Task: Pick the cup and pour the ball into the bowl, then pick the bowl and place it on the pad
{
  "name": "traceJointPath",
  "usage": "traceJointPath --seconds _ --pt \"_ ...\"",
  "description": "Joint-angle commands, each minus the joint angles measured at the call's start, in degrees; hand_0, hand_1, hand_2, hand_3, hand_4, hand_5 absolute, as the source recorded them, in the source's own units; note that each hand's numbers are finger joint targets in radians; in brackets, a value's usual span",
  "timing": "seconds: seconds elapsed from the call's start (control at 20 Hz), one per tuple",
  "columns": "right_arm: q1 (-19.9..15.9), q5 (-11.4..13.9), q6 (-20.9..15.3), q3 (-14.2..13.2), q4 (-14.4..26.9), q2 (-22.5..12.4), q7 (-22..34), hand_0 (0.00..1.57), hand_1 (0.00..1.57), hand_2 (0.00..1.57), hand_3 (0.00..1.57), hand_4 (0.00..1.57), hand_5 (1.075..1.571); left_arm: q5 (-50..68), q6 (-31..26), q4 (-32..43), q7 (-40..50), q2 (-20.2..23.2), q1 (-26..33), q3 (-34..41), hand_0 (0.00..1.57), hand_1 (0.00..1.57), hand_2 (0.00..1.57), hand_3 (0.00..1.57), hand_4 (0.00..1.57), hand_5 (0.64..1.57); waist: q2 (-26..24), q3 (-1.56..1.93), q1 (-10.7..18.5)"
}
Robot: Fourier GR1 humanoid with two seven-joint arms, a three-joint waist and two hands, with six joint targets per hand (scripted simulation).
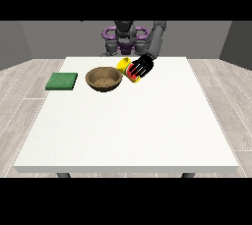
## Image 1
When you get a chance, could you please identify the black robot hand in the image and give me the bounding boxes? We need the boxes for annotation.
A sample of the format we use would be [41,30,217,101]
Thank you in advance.
[127,54,155,80]

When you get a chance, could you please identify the yellow cup with melon print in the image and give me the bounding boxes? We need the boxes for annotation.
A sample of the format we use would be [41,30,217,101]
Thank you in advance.
[116,57,143,84]

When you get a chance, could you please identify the brown wooden bowl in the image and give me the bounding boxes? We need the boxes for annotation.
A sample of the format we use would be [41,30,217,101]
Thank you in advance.
[85,66,124,92]

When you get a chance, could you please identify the green square pad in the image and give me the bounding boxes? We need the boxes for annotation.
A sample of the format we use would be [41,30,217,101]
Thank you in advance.
[44,72,79,91]

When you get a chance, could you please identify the grey robot trunk purple rings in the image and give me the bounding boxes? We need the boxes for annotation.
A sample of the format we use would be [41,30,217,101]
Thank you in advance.
[100,21,152,58]

